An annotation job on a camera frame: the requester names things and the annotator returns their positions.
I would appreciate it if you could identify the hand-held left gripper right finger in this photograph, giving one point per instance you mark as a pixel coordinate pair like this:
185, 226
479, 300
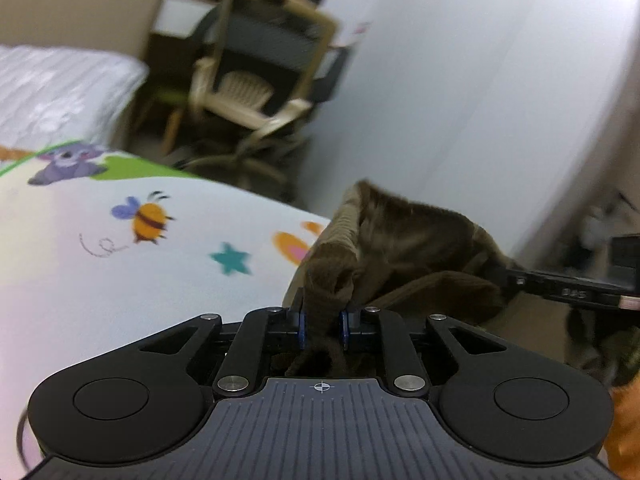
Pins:
344, 330

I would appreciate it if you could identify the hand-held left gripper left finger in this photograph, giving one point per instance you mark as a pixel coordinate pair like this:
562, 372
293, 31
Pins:
300, 329

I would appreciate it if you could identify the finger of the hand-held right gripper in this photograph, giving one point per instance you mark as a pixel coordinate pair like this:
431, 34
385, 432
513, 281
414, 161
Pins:
560, 287

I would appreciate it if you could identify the grey white cloth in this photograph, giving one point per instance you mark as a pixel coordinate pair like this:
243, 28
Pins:
600, 225

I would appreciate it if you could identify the orange cloth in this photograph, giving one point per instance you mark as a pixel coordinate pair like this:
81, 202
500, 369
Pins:
625, 435

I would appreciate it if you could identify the cartoon printed blanket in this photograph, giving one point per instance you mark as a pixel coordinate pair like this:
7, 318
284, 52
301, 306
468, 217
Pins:
125, 270

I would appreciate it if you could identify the beige plastic chair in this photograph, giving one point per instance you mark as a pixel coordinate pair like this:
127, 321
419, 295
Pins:
240, 95

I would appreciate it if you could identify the white desk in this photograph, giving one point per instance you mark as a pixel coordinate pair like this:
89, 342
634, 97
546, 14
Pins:
182, 15

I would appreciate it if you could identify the white quilted pillow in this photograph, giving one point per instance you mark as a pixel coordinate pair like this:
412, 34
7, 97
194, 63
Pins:
55, 90

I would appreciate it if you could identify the beige headboard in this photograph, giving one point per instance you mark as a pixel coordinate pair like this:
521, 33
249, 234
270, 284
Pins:
75, 10

